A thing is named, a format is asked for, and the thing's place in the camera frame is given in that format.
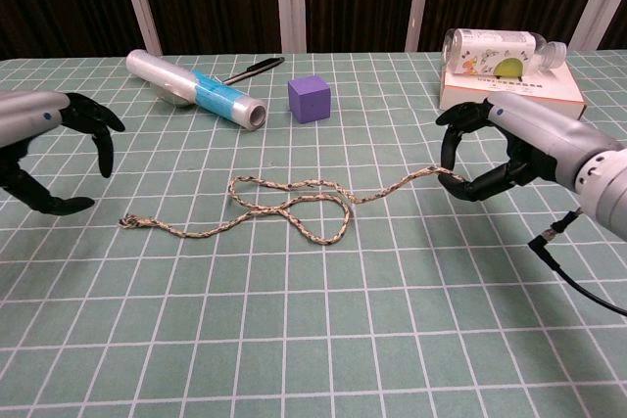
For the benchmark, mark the purple foam cube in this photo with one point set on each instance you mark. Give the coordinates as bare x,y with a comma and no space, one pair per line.
311,102

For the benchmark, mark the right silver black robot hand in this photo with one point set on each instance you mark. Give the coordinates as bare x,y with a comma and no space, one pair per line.
534,129

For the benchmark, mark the white flat cardboard box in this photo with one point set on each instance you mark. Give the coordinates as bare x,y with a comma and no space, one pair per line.
544,87

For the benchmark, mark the green white-grid tablecloth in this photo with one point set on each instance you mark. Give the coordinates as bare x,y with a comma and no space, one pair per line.
313,315

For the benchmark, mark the clear plastic wrap roll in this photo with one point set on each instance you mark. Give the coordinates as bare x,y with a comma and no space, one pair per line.
161,73

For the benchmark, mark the black pen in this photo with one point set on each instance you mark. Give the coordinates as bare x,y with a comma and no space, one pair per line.
259,67

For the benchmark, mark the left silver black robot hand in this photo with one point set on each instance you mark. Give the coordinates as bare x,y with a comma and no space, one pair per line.
29,114

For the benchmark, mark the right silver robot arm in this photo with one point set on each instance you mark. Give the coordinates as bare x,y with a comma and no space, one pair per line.
605,188

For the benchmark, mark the clear bottle with printed label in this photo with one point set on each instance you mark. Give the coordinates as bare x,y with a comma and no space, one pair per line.
480,51

